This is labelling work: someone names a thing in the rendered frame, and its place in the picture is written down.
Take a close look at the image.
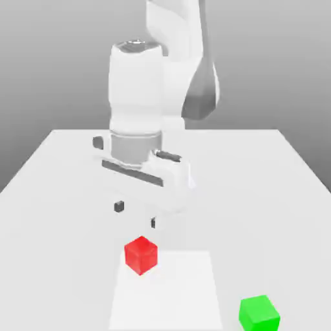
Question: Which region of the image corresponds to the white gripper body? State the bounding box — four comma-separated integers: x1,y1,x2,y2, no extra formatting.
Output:
97,154,195,215

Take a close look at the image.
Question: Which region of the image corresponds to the small red cube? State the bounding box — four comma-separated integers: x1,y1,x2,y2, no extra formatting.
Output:
123,235,159,277

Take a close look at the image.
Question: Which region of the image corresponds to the small green cube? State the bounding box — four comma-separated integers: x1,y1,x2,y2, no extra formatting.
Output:
238,294,282,331

